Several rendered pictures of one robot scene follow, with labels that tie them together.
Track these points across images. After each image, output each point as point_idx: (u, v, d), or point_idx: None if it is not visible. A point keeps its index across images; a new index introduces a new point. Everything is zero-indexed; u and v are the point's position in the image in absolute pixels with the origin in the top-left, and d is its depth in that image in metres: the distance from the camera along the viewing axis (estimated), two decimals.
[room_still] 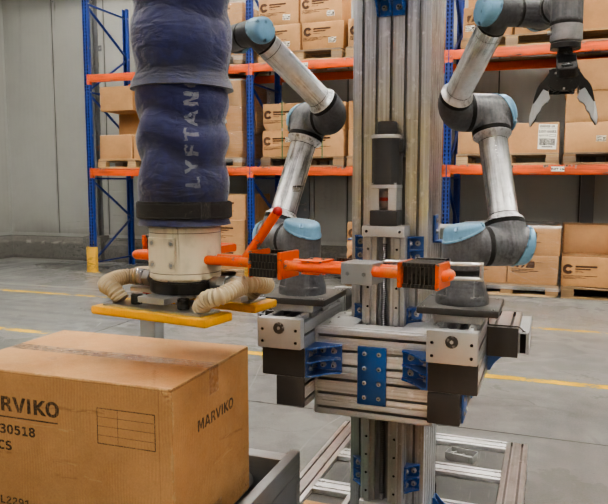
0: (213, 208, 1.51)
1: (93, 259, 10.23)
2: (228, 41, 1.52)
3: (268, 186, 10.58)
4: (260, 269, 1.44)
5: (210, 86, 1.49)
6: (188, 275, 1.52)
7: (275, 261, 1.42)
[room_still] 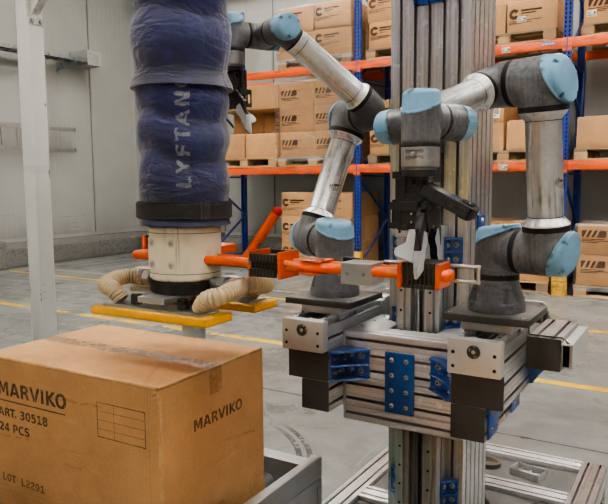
0: (213, 208, 1.51)
1: None
2: (224, 39, 1.50)
3: (378, 184, 10.47)
4: (260, 269, 1.44)
5: (202, 85, 1.47)
6: (188, 275, 1.52)
7: (275, 261, 1.42)
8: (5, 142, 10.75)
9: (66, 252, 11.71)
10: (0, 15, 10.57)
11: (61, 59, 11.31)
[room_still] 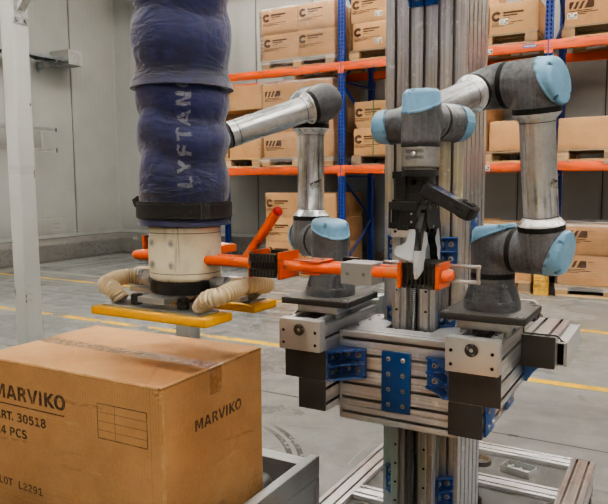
0: (213, 208, 1.51)
1: None
2: (225, 39, 1.50)
3: (362, 184, 10.51)
4: (260, 269, 1.44)
5: (203, 85, 1.48)
6: (188, 275, 1.52)
7: (275, 261, 1.42)
8: None
9: (47, 253, 11.59)
10: None
11: (42, 58, 11.20)
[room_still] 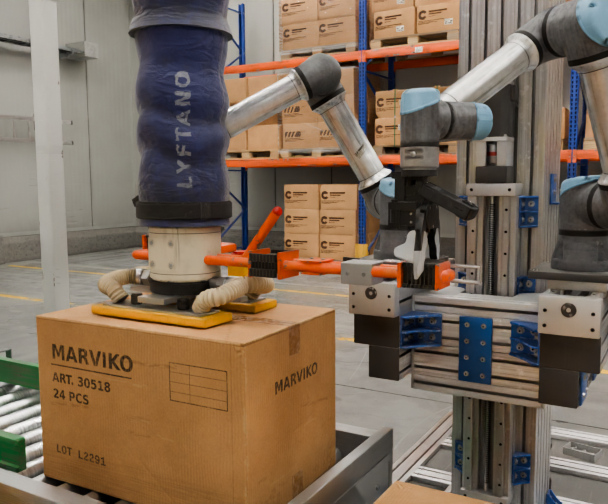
0: (213, 208, 1.51)
1: None
2: None
3: None
4: (260, 269, 1.44)
5: (203, 85, 1.47)
6: (188, 275, 1.52)
7: (275, 261, 1.42)
8: (1, 134, 10.55)
9: None
10: None
11: (58, 50, 11.12)
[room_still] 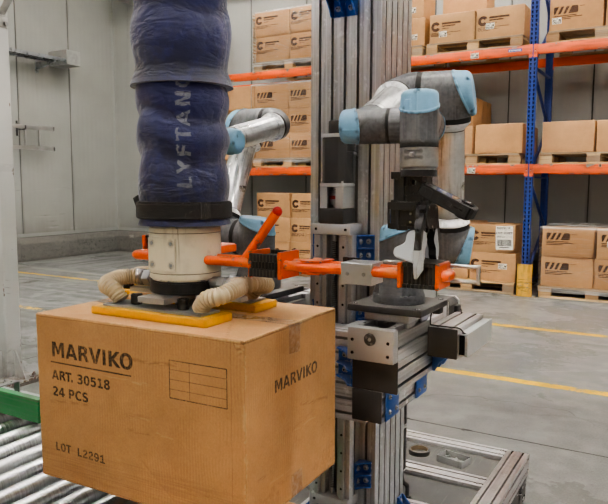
0: (213, 208, 1.51)
1: None
2: (225, 37, 1.50)
3: None
4: (260, 269, 1.44)
5: (203, 85, 1.47)
6: (188, 275, 1.52)
7: (275, 261, 1.42)
8: None
9: (44, 250, 11.77)
10: None
11: (40, 58, 11.38)
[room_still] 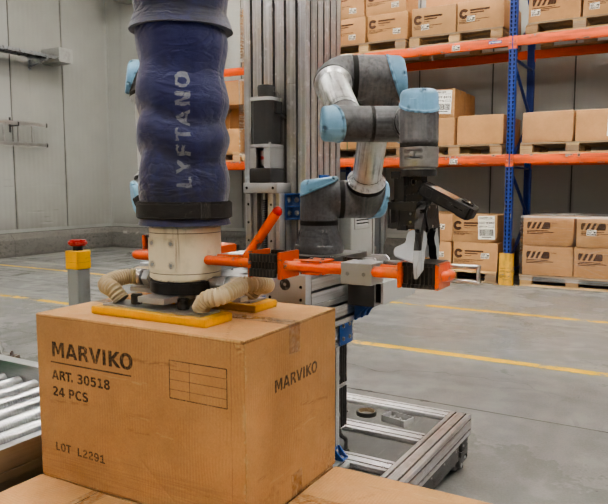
0: (213, 208, 1.51)
1: None
2: None
3: (341, 179, 10.74)
4: (260, 269, 1.44)
5: (203, 85, 1.47)
6: (188, 275, 1.52)
7: (275, 261, 1.42)
8: None
9: (37, 245, 11.91)
10: None
11: None
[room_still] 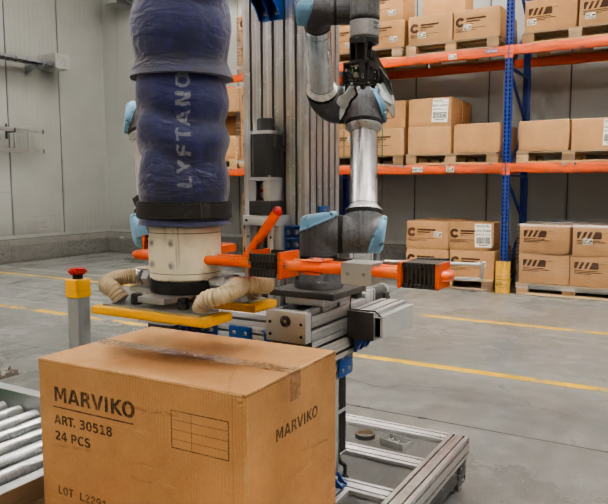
0: (213, 208, 1.51)
1: None
2: (225, 28, 1.50)
3: (338, 185, 10.76)
4: (260, 269, 1.44)
5: (203, 85, 1.47)
6: (188, 275, 1.52)
7: (275, 261, 1.42)
8: None
9: (34, 252, 11.90)
10: None
11: None
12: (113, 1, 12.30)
